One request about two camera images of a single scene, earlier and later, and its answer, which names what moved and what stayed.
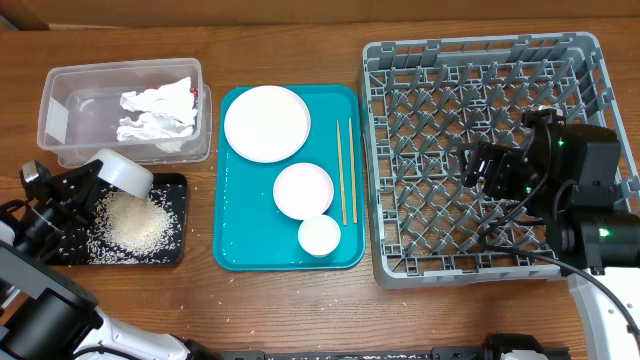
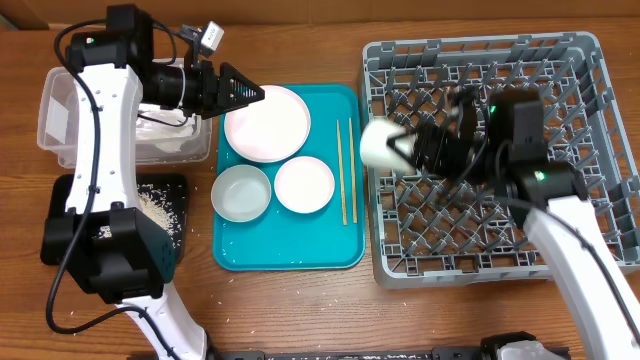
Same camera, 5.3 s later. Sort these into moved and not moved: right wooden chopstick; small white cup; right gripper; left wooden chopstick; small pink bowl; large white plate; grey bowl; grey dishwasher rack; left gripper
Moved: grey bowl; small pink bowl; small white cup; right gripper; left gripper
Not moved: right wooden chopstick; large white plate; grey dishwasher rack; left wooden chopstick
